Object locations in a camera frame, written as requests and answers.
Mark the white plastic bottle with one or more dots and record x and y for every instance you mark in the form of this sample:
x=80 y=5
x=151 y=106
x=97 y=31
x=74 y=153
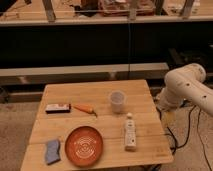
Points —
x=130 y=133

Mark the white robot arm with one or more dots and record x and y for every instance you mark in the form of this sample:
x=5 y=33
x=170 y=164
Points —
x=186 y=83

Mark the translucent plastic cup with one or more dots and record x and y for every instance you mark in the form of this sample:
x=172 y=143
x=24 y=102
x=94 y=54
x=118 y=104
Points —
x=117 y=100

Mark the orange toy carrot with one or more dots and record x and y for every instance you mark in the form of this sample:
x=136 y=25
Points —
x=86 y=109

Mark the dark rectangular box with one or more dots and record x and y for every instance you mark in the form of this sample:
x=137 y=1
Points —
x=58 y=108

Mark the orange patterned plate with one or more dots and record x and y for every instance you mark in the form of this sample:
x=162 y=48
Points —
x=84 y=146

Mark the wooden table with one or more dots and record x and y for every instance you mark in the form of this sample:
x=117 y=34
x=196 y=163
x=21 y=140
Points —
x=152 y=144

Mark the blue sponge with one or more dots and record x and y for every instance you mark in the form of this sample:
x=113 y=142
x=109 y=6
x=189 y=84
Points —
x=52 y=154

